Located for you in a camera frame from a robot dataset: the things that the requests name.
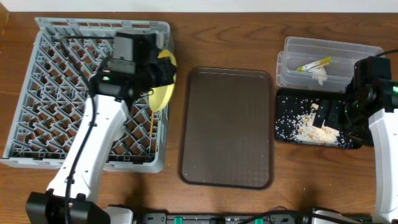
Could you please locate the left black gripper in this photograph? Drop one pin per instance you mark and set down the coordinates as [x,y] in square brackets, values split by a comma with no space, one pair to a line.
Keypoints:
[166,72]

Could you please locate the spilled rice food waste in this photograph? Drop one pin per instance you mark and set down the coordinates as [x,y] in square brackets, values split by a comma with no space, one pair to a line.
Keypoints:
[294,124]

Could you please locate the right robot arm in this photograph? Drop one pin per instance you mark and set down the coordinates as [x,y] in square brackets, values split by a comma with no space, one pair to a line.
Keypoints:
[368,114]

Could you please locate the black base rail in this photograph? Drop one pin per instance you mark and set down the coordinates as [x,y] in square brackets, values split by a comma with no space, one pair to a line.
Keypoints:
[278,215]

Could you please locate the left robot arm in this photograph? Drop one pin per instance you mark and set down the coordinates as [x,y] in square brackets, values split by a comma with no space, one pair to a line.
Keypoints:
[137,68]

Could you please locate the yellow round plate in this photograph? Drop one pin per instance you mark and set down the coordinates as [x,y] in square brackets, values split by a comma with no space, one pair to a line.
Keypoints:
[162,95]

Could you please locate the grey plastic dish rack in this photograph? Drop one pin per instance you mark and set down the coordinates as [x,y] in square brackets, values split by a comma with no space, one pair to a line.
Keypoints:
[51,102]

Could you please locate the black food waste tray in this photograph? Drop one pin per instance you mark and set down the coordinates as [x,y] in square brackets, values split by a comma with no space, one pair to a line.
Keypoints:
[323,95]

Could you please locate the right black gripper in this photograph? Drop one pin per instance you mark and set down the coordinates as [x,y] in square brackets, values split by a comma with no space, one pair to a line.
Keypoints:
[337,112]

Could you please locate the dark brown serving tray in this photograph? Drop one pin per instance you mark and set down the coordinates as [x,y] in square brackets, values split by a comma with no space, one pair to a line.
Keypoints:
[227,135]

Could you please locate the crumpled white tissue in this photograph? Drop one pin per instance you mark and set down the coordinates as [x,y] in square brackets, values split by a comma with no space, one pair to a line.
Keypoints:
[320,75]

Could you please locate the yellow plastic wrapper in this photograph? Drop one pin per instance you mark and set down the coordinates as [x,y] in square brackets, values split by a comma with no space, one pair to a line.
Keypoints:
[315,65]

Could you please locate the clear plastic waste bin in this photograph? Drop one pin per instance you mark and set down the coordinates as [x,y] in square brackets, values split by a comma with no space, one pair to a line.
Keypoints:
[299,51]

